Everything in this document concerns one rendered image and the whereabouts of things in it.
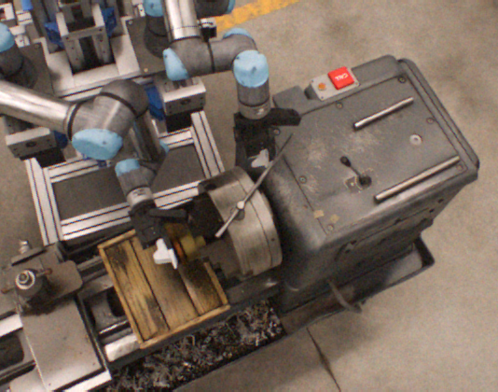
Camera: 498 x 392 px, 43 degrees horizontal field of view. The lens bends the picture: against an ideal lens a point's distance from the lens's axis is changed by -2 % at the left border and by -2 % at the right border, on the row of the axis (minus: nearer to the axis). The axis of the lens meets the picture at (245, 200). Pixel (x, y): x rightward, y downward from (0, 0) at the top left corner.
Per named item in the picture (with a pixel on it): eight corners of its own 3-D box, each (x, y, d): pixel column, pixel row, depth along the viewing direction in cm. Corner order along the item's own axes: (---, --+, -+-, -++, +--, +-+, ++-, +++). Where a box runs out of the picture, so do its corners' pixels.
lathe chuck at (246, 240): (221, 188, 205) (228, 156, 175) (263, 276, 199) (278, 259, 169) (195, 199, 204) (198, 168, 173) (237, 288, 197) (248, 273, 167)
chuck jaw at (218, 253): (232, 232, 182) (251, 267, 177) (233, 240, 187) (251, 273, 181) (198, 248, 180) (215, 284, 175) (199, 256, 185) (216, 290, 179)
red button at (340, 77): (343, 69, 189) (345, 65, 187) (353, 85, 187) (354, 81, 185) (326, 76, 187) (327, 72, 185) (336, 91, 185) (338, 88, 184)
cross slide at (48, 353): (53, 245, 198) (49, 240, 193) (103, 371, 184) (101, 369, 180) (3, 266, 194) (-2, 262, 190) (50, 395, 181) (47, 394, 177)
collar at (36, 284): (36, 264, 175) (34, 260, 172) (46, 288, 173) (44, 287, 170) (9, 275, 174) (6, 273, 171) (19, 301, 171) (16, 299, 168)
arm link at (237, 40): (205, 30, 149) (214, 58, 142) (251, 22, 150) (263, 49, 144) (207, 56, 155) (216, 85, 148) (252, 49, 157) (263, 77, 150)
